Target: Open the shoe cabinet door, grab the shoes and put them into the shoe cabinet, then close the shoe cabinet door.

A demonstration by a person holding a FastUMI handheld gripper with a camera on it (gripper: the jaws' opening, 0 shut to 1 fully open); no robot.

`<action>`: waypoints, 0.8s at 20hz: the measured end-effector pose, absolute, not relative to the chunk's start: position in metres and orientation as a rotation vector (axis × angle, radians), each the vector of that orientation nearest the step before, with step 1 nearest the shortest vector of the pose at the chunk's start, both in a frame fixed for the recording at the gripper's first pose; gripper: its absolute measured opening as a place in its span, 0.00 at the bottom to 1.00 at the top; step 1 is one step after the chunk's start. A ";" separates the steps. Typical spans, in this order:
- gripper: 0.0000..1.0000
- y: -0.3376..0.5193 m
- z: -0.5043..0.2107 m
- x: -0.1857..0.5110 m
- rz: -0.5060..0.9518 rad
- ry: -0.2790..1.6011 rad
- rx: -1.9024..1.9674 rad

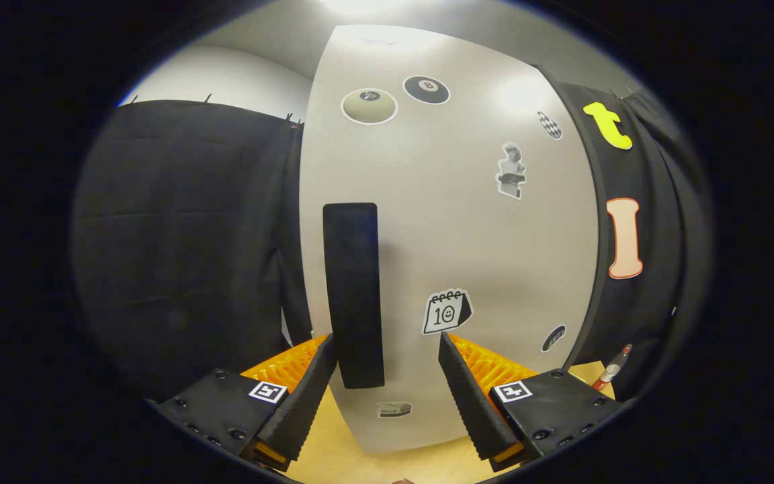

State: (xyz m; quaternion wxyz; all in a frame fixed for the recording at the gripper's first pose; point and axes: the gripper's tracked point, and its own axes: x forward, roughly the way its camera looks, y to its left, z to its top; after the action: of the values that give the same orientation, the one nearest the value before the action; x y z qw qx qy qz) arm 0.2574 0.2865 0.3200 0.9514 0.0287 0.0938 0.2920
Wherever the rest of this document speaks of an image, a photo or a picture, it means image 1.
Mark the grey shoe cabinet door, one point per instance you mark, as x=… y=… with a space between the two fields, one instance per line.
x=461 y=235

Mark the large ceiling light panel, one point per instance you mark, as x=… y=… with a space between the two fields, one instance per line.
x=367 y=5

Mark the black backdrop cloth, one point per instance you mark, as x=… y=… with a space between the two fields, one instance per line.
x=179 y=235

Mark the small red label bottle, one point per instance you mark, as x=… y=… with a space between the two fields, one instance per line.
x=610 y=373

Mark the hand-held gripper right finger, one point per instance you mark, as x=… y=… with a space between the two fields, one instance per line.
x=474 y=403

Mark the grey shoe cabinet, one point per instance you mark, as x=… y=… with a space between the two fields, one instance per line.
x=602 y=228

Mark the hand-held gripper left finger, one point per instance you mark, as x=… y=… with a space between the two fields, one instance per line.
x=303 y=403

